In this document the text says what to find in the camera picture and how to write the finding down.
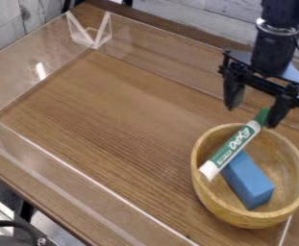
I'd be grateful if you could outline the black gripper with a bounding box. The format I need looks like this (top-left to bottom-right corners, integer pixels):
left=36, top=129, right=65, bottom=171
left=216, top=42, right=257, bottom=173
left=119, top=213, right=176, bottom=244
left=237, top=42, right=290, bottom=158
left=217, top=49, right=299, bottom=128

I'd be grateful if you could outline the brown wooden bowl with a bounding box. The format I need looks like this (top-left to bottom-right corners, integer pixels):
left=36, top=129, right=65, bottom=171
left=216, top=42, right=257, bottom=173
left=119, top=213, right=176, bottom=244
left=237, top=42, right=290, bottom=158
left=189, top=123, right=299, bottom=229

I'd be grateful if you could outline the green Expo marker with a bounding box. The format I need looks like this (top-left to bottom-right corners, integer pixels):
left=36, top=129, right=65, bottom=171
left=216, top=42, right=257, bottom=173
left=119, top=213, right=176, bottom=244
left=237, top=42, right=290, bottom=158
left=199, top=108, right=270, bottom=181

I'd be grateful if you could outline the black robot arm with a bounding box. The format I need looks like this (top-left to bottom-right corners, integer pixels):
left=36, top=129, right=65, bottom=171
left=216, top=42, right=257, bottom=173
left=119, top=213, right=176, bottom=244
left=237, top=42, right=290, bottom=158
left=217, top=0, right=299, bottom=128

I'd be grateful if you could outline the blue rectangular block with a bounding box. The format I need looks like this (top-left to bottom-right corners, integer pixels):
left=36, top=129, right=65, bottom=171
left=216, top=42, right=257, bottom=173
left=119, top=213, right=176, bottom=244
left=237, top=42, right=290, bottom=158
left=220, top=151, right=275, bottom=210

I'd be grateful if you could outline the clear acrylic table enclosure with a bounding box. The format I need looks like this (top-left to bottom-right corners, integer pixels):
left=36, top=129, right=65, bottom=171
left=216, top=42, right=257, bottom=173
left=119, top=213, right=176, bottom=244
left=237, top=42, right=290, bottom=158
left=0, top=10, right=299, bottom=246

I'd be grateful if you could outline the black metal bracket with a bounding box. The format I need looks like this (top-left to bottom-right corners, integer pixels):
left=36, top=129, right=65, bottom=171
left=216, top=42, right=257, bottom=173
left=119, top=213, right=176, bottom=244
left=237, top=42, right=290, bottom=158
left=13, top=227, right=58, bottom=246

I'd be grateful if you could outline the black cable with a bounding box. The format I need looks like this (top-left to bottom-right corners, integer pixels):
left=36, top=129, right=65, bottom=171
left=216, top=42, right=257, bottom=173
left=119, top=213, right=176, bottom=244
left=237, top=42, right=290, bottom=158
left=0, top=219, right=33, bottom=246

